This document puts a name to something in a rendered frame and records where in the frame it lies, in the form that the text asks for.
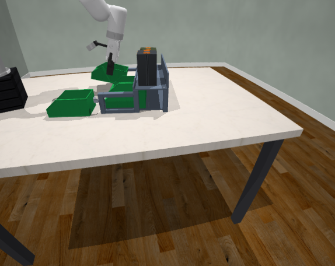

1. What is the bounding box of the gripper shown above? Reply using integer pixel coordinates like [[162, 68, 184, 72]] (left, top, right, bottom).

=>
[[106, 37, 122, 76]]

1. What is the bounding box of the grey shelf rack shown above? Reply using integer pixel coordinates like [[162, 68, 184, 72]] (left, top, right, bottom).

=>
[[93, 54, 169, 114]]

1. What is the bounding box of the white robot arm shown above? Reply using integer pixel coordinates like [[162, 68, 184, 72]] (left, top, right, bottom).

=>
[[0, 0, 127, 77]]

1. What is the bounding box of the black case with orange latches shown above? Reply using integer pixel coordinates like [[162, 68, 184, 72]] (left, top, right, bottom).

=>
[[137, 50, 157, 86]]

